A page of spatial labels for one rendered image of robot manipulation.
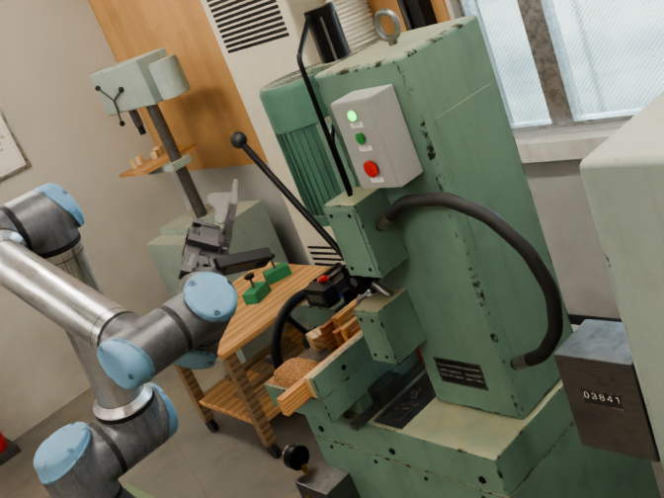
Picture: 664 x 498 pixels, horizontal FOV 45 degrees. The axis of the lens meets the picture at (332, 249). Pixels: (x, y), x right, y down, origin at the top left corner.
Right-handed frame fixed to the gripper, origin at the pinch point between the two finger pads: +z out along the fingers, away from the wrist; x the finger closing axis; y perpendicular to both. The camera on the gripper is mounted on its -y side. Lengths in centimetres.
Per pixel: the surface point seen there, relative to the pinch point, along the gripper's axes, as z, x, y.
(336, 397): -30.4, 17.1, -30.8
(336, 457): -34, 43, -40
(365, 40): 135, 67, -46
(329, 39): 18.3, -32.1, -8.9
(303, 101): 13.8, -18.9, -8.3
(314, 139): 9.4, -13.8, -12.6
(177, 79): 160, 144, 18
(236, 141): 10.1, -6.0, 1.8
